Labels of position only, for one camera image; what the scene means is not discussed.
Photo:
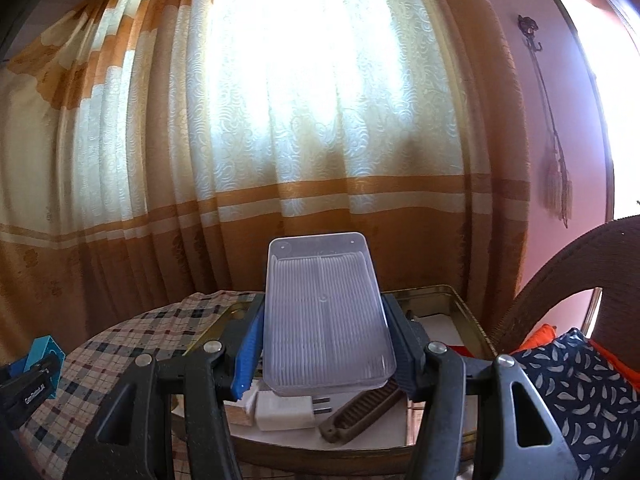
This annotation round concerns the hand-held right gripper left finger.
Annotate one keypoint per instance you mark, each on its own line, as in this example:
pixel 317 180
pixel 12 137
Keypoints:
pixel 247 360

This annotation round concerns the orange and cream curtain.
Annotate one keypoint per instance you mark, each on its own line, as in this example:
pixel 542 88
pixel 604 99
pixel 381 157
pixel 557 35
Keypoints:
pixel 325 110

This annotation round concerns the brown comb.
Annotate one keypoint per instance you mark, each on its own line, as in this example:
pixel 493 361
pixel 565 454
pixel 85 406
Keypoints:
pixel 355 415

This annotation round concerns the white plug charger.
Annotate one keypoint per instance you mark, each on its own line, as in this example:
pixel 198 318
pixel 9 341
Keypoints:
pixel 285 410

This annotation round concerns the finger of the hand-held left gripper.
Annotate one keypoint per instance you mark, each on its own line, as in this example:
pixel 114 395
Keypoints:
pixel 25 395

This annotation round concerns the plaid tablecloth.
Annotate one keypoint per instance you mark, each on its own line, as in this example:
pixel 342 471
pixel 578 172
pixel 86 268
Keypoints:
pixel 125 330

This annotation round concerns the clear plastic box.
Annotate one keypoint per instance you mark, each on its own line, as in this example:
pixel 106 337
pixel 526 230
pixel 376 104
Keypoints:
pixel 325 310

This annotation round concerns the curtain tieback tassel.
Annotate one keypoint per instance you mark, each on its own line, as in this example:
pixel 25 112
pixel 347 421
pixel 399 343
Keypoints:
pixel 552 190

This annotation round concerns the brown wicker chair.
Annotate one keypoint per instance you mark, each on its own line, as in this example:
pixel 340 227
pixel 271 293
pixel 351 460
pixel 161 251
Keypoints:
pixel 565 260

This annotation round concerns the metal wall hook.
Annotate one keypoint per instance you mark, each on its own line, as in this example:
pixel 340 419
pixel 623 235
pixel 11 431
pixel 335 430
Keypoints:
pixel 529 27

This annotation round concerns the dark leaf-patterned cloth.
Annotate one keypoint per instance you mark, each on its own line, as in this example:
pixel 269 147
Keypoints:
pixel 575 390

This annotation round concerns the gold metal tin tray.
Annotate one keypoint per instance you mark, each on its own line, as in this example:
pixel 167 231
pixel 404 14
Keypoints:
pixel 470 320

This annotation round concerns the white paper sheet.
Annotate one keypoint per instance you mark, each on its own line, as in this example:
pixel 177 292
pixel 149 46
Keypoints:
pixel 300 440

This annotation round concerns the blue toy block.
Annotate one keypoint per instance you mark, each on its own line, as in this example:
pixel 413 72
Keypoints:
pixel 47 355

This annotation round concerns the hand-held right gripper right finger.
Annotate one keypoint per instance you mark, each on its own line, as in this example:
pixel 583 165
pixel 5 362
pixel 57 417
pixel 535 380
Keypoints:
pixel 407 360

